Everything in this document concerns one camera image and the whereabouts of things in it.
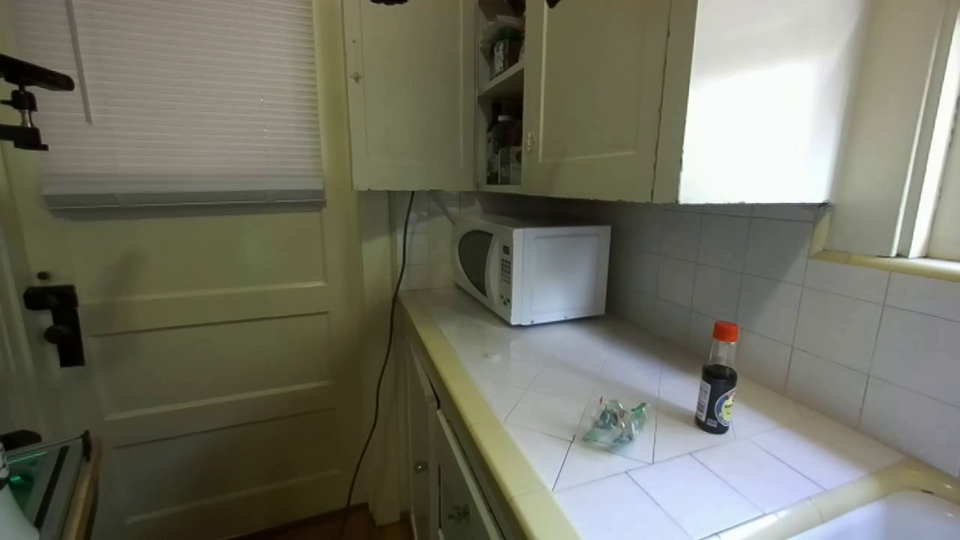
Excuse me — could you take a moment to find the cream lower cabinet unit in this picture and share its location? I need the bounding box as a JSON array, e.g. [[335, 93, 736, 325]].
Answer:
[[401, 333, 506, 540]]

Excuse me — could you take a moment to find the bright kitchen window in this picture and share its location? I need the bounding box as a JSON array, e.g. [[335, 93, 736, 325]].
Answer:
[[892, 0, 960, 269]]

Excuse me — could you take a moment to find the grey metal stove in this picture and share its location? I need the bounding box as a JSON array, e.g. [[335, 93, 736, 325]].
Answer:
[[0, 428, 99, 540]]

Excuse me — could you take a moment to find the white window blind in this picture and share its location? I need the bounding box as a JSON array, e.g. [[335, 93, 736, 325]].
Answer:
[[40, 0, 329, 220]]

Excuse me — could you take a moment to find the cream cabinet door with knob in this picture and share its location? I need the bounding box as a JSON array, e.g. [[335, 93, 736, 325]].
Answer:
[[521, 0, 676, 206]]

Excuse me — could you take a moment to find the black door lock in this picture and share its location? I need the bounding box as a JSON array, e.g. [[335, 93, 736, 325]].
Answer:
[[21, 279, 90, 368]]

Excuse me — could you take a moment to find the black camera clamp mount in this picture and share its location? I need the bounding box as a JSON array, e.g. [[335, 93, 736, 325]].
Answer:
[[0, 54, 77, 156]]

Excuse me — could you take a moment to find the white microwave oven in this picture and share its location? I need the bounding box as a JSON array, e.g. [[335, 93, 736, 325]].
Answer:
[[451, 212, 614, 329]]

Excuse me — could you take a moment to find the soy sauce bottle red cap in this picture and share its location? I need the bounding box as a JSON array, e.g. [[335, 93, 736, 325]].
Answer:
[[694, 318, 743, 437]]

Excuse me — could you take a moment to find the thin black power cable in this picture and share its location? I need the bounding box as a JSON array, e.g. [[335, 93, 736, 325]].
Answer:
[[339, 189, 418, 520]]

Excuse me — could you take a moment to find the cream upper cabinet body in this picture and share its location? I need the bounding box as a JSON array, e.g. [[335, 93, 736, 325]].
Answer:
[[341, 0, 869, 209]]

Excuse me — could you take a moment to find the crumpled clear green plastic wrapper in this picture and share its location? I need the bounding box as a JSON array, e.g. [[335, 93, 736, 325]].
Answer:
[[576, 396, 654, 457]]

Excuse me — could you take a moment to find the white panelled room door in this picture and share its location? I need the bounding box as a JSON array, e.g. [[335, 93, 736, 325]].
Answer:
[[0, 0, 401, 540]]

